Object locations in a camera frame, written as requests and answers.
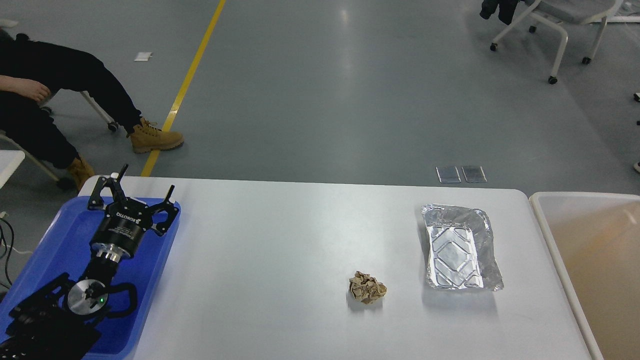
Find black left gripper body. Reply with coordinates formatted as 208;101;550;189
90;197;167;259

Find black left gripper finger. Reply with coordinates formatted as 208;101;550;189
87;164;129;210
150;184;179;236

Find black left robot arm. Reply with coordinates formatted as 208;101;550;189
1;168;180;360

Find person's bare hand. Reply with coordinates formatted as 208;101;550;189
0;75;51;103

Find tan boot near table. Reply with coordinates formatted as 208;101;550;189
66;153;96;192

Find white chair under person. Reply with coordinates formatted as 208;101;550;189
0;90;120;188

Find blue plastic tray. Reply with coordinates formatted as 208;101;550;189
0;196;180;360

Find tan boot on line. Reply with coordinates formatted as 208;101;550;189
126;117;185;154

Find white side table corner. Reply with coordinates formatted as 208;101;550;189
0;149;26;188

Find seated person in black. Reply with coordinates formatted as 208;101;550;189
0;29;143;169

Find crumpled brown paper ball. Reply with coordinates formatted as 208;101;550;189
349;271;387;305

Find left metal floor plate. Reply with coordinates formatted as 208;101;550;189
436;166;462;183

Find metal floor plate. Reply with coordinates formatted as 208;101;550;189
436;166;462;183
461;165;487;183

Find aluminium foil tray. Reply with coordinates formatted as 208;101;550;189
422;203;505;291

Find right metal floor plate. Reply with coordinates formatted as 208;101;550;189
461;165;487;183

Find dark jacket on chair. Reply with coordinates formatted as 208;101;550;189
479;0;535;25

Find beige plastic bin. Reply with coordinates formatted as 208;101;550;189
529;192;640;360

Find white office chair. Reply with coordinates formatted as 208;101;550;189
490;0;639;85

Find black cables at left edge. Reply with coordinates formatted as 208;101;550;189
0;210;33;291

